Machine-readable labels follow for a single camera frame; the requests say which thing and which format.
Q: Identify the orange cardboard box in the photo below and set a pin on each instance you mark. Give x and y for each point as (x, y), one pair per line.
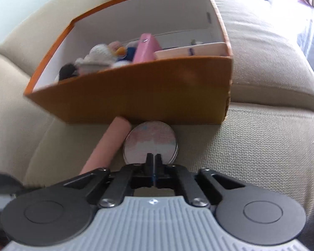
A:
(136, 94)

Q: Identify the pink sausage stick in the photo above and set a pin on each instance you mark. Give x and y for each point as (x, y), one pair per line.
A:
(107, 146)

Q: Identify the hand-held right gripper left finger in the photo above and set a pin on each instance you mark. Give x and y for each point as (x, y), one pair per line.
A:
(149, 172)

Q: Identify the white knitted plush toy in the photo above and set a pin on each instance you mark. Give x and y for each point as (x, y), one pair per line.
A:
(99, 56)

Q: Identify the printed figure card pack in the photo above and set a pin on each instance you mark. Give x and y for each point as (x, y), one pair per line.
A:
(188, 50)

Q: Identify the pink flat box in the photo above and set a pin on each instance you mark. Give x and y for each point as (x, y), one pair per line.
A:
(145, 48)

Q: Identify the beige fabric sofa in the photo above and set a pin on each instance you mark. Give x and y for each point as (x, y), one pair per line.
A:
(264, 136)

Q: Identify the round silver mirror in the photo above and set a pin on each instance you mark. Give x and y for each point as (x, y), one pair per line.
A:
(149, 138)

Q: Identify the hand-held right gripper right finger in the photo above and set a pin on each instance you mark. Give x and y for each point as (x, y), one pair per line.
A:
(158, 172)

